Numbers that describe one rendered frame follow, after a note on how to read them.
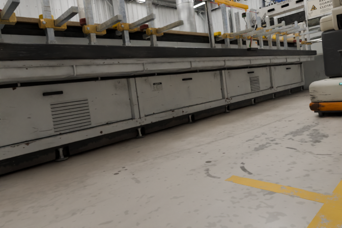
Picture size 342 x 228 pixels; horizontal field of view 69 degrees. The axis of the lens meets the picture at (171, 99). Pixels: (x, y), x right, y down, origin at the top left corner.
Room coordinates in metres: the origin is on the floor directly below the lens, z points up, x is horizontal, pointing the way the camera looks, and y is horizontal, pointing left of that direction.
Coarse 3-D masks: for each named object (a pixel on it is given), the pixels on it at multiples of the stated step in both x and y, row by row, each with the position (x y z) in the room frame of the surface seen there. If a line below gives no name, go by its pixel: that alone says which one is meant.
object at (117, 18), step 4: (116, 16) 1.39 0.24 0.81; (120, 16) 1.39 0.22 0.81; (108, 20) 1.46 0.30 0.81; (112, 20) 1.42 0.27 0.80; (116, 20) 1.40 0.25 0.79; (120, 20) 1.40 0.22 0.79; (100, 24) 1.53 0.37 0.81; (104, 24) 1.49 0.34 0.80; (108, 24) 1.46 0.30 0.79; (112, 24) 1.46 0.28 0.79; (100, 28) 1.53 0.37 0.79; (104, 28) 1.53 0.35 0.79; (84, 36) 1.69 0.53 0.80
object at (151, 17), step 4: (148, 16) 1.58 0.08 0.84; (152, 16) 1.55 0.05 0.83; (140, 20) 1.64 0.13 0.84; (144, 20) 1.61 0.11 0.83; (148, 20) 1.59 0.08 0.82; (132, 24) 1.71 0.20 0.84; (136, 24) 1.68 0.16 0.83; (140, 24) 1.67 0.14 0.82; (132, 28) 1.75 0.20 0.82; (116, 32) 1.86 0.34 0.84; (120, 32) 1.83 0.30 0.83
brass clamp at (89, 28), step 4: (88, 24) 1.54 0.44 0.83; (84, 28) 1.53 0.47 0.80; (88, 28) 1.53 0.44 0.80; (92, 28) 1.55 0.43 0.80; (96, 28) 1.57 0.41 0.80; (84, 32) 1.54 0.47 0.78; (88, 32) 1.54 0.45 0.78; (92, 32) 1.55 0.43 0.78; (96, 32) 1.57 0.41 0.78; (100, 32) 1.59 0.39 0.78; (104, 32) 1.60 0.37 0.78
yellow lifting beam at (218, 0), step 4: (216, 0) 7.04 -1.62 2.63; (220, 0) 7.13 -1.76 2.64; (224, 0) 7.27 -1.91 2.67; (228, 0) 7.40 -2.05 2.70; (232, 0) 7.61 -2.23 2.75; (228, 4) 7.41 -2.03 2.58; (232, 4) 7.53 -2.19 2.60; (236, 4) 7.69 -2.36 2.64; (240, 4) 7.86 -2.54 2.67; (240, 8) 8.00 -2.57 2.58; (244, 8) 8.06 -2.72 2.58
